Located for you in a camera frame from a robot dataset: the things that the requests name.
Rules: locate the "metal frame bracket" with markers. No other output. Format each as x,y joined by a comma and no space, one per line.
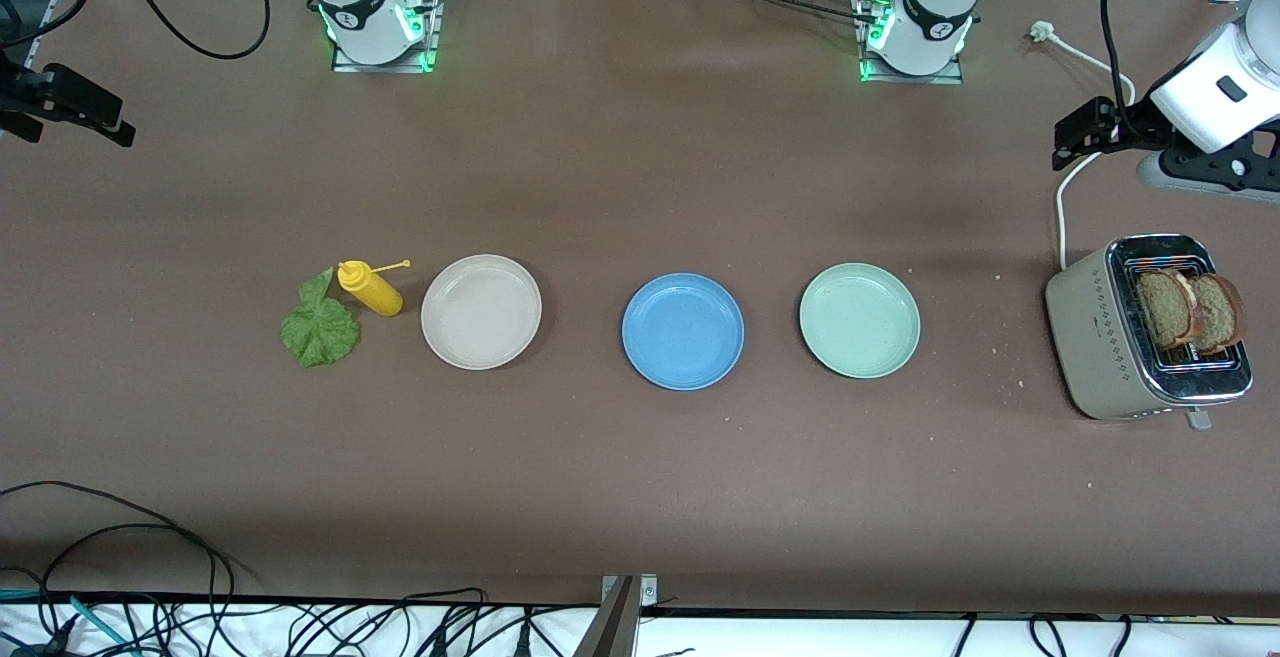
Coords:
615,627

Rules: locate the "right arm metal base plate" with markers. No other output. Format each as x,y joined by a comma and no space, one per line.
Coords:
436,27

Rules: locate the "green lettuce leaf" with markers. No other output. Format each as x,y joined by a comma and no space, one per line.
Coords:
320,332

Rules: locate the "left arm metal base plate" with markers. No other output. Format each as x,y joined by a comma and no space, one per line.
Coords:
900,79

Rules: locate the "brown bread slice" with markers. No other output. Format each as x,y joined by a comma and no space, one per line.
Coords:
1165,309
1220,315

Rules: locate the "yellow mustard squeeze bottle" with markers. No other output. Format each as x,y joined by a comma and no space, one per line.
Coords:
375,292

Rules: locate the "beige chrome toaster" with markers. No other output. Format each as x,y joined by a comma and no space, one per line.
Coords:
1095,337

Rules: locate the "blue plate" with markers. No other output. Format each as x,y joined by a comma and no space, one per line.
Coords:
683,332

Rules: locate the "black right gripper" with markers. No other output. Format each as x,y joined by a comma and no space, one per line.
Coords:
30,95

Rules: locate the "pale green plate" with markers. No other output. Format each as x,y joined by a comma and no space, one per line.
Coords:
860,321

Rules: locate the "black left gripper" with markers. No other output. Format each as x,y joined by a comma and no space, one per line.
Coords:
1128,126

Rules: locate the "beige plate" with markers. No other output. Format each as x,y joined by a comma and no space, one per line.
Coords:
480,312

